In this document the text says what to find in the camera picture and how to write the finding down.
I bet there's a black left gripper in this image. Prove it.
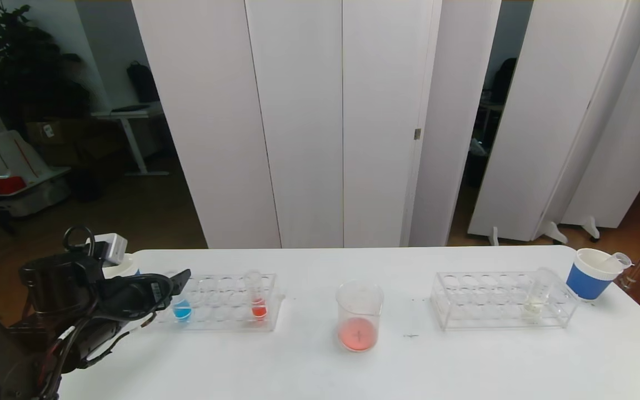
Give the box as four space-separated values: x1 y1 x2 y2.
120 268 192 313

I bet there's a test tube with blue liquid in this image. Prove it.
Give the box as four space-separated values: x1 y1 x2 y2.
162 271 193 323

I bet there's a test tube with red liquid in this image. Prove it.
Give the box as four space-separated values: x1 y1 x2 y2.
244 271 268 321
597 252 632 274

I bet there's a clear acrylic test tube rack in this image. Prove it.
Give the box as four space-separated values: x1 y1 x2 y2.
430 271 581 331
153 272 286 333

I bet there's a clear glass beaker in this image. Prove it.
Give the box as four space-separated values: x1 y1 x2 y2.
336 281 384 353

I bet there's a test tube with yellowish liquid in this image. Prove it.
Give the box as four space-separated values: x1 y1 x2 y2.
523 268 557 323

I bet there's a blue and white paper cup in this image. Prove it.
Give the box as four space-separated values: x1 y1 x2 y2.
566 248 624 301
103 253 142 278

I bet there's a white standing desk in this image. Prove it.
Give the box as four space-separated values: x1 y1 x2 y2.
91 104 169 177

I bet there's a white wheeled machine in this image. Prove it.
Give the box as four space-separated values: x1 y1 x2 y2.
0 50 71 217

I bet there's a brown cardboard box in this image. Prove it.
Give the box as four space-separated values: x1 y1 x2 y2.
24 119 76 146

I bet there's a black backpack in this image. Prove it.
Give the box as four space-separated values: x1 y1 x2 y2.
127 61 161 103

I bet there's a dark green potted plant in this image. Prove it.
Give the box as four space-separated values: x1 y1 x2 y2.
0 0 90 131

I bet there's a white partition panel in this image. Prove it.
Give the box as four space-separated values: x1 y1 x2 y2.
467 0 640 246
562 0 640 241
409 0 502 248

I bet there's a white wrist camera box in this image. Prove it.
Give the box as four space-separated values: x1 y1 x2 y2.
95 233 129 266

